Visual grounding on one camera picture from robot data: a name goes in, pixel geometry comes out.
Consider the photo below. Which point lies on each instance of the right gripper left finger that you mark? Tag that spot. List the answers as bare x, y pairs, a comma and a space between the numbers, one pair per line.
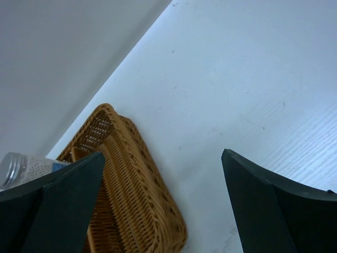
52, 213

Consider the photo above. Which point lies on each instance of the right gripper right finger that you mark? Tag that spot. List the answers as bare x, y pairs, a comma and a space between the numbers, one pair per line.
276, 214

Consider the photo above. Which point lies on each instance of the wicker divided tray basket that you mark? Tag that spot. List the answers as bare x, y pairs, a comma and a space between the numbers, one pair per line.
135, 211

